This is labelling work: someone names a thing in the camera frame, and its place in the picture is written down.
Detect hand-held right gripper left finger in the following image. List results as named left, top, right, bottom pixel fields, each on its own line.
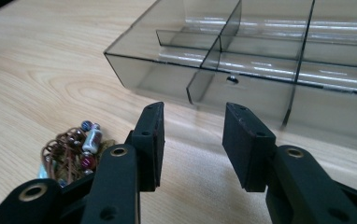
left=125, top=101, right=165, bottom=192

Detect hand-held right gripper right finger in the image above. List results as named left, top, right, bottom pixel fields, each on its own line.
left=221, top=102, right=278, bottom=193

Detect brown cord beaded necklace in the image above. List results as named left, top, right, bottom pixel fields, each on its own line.
left=37, top=119, right=117, bottom=189

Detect smoked clear plastic organizer box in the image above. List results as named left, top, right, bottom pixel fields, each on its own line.
left=103, top=0, right=357, bottom=156

